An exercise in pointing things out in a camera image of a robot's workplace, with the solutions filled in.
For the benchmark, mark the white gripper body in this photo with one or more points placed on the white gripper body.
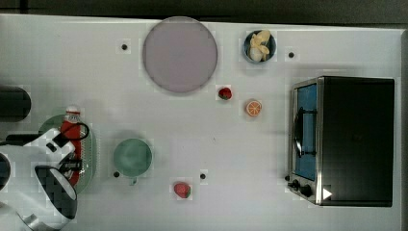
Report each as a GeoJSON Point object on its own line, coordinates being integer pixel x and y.
{"type": "Point", "coordinates": [53, 147]}

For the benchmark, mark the grey round plate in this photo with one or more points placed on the grey round plate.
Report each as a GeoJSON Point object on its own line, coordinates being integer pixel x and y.
{"type": "Point", "coordinates": [180, 54]}

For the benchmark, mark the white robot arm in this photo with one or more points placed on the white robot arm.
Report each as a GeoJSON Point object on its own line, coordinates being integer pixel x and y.
{"type": "Point", "coordinates": [32, 184]}

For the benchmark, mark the blue bowl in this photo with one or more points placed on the blue bowl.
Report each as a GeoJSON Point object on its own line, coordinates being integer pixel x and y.
{"type": "Point", "coordinates": [271, 46]}

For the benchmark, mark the large plush strawberry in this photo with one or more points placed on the large plush strawberry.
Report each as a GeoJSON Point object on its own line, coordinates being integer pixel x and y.
{"type": "Point", "coordinates": [182, 189]}

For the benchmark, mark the red plush ketchup bottle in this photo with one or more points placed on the red plush ketchup bottle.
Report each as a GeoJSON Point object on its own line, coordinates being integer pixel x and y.
{"type": "Point", "coordinates": [71, 128]}

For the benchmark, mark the silver toaster oven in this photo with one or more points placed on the silver toaster oven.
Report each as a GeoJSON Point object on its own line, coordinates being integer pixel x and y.
{"type": "Point", "coordinates": [343, 141]}

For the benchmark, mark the small plush strawberry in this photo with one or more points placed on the small plush strawberry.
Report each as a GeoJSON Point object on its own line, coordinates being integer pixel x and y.
{"type": "Point", "coordinates": [225, 94]}

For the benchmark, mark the yellow chips in bowl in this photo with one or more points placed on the yellow chips in bowl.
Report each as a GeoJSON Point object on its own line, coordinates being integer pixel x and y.
{"type": "Point", "coordinates": [258, 50]}

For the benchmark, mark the plush orange slice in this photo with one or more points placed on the plush orange slice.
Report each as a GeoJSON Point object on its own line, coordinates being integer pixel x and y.
{"type": "Point", "coordinates": [253, 108]}

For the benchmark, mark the black cylinder at edge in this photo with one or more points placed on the black cylinder at edge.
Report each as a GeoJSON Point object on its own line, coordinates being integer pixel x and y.
{"type": "Point", "coordinates": [15, 104]}

